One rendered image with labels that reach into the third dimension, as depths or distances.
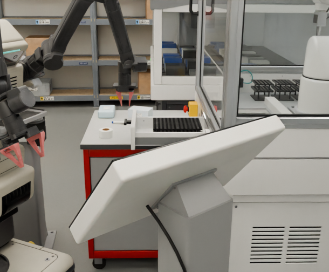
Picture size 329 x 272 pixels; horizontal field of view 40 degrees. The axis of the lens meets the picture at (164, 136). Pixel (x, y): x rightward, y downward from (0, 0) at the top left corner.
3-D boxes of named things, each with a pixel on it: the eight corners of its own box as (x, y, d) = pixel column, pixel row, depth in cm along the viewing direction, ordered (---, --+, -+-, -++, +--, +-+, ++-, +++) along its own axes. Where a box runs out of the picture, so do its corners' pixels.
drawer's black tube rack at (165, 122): (152, 142, 203) (153, 128, 201) (152, 130, 219) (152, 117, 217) (201, 142, 204) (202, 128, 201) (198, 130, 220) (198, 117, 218)
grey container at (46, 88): (17, 96, 566) (15, 83, 560) (22, 90, 594) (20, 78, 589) (49, 96, 570) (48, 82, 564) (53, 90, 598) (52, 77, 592)
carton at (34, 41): (26, 61, 553) (24, 38, 544) (31, 57, 583) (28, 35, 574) (59, 61, 557) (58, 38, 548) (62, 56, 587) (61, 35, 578)
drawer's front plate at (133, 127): (130, 150, 198) (130, 126, 194) (133, 129, 225) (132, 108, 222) (135, 150, 198) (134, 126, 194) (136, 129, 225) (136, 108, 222)
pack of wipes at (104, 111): (114, 118, 264) (114, 110, 262) (97, 118, 263) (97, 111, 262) (115, 111, 278) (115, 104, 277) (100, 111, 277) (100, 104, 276)
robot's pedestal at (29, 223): (-4, 262, 256) (-21, 136, 231) (8, 234, 284) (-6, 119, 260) (49, 259, 259) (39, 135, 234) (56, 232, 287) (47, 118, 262)
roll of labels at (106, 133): (115, 137, 232) (115, 129, 231) (103, 140, 228) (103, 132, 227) (108, 133, 237) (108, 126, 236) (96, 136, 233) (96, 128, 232)
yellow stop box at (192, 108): (187, 117, 239) (188, 104, 237) (186, 113, 246) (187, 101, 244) (197, 117, 240) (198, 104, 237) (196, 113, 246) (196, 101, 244)
